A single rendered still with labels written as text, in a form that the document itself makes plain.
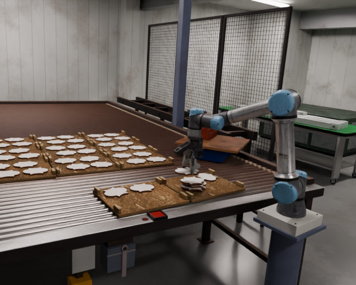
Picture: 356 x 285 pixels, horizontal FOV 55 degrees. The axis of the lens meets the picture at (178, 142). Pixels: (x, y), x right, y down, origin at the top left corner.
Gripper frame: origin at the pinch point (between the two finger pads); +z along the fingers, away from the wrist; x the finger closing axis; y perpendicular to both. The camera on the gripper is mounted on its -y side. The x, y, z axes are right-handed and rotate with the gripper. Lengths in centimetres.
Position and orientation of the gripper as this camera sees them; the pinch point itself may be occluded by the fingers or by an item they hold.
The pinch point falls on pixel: (186, 171)
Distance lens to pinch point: 194.2
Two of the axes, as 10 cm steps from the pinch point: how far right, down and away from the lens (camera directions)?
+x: -4.3, -2.3, 8.7
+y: 9.0, -0.1, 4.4
